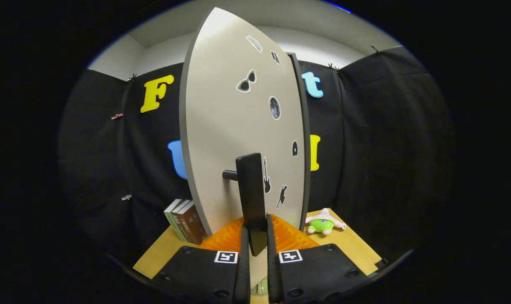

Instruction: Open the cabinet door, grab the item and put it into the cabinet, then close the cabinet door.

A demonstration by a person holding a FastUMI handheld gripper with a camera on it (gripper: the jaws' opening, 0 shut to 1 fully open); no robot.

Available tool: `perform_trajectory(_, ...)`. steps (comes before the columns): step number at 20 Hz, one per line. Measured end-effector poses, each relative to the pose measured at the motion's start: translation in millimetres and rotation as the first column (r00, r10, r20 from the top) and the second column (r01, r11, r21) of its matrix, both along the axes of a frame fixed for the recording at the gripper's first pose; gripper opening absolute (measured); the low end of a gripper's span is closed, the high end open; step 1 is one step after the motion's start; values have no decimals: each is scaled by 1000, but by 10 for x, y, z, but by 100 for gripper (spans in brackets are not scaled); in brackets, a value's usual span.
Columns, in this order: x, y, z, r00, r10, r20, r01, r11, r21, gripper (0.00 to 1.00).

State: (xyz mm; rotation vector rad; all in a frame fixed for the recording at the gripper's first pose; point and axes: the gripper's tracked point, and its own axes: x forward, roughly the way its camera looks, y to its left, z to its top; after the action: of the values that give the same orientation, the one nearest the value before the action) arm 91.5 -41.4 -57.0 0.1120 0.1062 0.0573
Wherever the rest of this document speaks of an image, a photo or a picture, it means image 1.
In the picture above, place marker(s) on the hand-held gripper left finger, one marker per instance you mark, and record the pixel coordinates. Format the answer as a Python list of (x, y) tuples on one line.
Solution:
[(205, 274)]

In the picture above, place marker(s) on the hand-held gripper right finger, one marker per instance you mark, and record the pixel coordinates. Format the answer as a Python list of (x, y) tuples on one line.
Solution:
[(314, 274)]

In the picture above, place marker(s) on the small green dish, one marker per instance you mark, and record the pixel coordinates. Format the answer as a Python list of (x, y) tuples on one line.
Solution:
[(259, 289)]

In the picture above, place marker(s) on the green pink plush toy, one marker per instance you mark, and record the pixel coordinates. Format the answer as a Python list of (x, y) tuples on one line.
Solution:
[(321, 226)]

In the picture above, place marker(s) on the brown book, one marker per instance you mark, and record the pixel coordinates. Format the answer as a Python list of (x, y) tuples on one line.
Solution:
[(195, 223)]

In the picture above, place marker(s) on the silver cloth clip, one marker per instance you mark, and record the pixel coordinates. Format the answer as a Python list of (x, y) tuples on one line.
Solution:
[(126, 197)]

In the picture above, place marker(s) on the black backdrop cloth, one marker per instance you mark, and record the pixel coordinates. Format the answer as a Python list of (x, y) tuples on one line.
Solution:
[(386, 147)]

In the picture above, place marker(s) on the dark grey cabinet body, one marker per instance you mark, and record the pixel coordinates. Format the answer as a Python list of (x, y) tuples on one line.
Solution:
[(305, 126)]

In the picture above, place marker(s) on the pink cloth clip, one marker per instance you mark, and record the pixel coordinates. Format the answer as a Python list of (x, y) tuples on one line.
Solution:
[(117, 116)]

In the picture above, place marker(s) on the black cloth clip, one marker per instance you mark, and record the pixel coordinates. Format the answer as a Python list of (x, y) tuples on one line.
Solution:
[(332, 67), (375, 49), (131, 78)]

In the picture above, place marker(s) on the black flat table bracket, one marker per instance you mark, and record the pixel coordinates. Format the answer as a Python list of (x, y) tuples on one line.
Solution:
[(381, 264)]

